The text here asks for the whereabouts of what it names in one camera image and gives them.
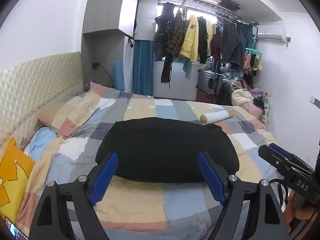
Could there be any yellow hanging jacket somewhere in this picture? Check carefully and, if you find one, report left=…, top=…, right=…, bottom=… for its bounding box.
left=180, top=15, right=199, bottom=62

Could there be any cream fluffy blanket pile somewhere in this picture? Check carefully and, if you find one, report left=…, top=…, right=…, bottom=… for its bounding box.
left=231, top=89, right=254, bottom=106

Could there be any green clip hanger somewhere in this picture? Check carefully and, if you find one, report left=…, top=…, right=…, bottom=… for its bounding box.
left=245, top=36, right=263, bottom=56

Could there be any light blue pillow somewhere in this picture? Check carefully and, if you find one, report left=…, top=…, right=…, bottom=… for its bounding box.
left=23, top=127, right=57, bottom=161

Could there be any white air conditioner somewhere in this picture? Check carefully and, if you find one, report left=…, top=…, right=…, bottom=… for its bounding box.
left=257, top=32, right=287, bottom=43

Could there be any patchwork quilt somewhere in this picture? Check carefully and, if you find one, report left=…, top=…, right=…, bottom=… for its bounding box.
left=16, top=83, right=278, bottom=239

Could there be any person's right hand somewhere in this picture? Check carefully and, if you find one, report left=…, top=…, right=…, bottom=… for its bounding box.
left=283, top=191, right=316, bottom=232

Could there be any black hanging coat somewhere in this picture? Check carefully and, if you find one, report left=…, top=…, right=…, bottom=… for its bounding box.
left=154, top=3, right=175, bottom=61

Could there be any brown plaid hanging coat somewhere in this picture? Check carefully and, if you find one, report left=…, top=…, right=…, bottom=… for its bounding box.
left=167, top=10, right=184, bottom=57

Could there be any black garment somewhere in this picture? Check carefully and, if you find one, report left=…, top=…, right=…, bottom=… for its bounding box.
left=95, top=118, right=240, bottom=183

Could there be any cream quilted headboard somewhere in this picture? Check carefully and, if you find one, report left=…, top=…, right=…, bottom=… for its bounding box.
left=1, top=52, right=83, bottom=151

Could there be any grey wall cabinet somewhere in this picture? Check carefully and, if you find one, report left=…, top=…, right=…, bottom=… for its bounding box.
left=81, top=0, right=138, bottom=92

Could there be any dark grey hanging jacket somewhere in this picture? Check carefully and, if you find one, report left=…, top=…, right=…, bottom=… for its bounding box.
left=220, top=18, right=247, bottom=72

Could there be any grey hard suitcase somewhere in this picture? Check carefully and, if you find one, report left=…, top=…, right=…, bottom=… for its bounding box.
left=197, top=69, right=223, bottom=96

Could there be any black cable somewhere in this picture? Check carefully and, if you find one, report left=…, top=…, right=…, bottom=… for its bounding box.
left=268, top=178, right=291, bottom=213

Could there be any blue chair back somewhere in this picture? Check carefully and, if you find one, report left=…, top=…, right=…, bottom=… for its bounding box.
left=112, top=60, right=125, bottom=91

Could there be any white cylindrical bolster pillow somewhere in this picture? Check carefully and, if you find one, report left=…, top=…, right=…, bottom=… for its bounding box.
left=200, top=109, right=234, bottom=124

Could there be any blue curtain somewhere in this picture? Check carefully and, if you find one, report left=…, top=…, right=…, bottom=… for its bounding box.
left=132, top=40, right=155, bottom=96

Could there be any metal clothes rack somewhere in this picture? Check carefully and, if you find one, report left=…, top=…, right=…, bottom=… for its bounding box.
left=158, top=0, right=258, bottom=27

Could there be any yellow cartoon pillow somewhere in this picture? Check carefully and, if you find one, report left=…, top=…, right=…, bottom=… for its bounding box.
left=0, top=138, right=35, bottom=222

